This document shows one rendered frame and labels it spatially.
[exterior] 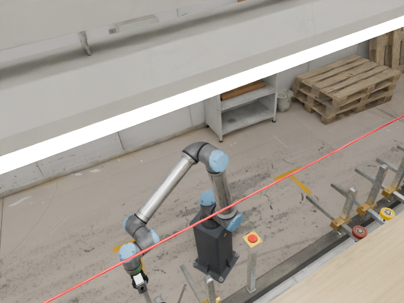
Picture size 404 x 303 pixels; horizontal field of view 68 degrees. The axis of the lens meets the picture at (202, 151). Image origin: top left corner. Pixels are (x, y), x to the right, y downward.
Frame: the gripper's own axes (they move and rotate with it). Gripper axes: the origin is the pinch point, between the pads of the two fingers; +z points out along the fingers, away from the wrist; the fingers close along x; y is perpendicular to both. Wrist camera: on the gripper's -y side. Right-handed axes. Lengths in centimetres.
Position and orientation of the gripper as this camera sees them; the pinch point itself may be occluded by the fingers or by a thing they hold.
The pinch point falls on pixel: (143, 288)
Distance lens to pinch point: 192.4
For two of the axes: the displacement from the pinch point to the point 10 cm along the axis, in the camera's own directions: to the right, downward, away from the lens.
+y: -4.9, -5.2, 7.0
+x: -8.7, 3.7, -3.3
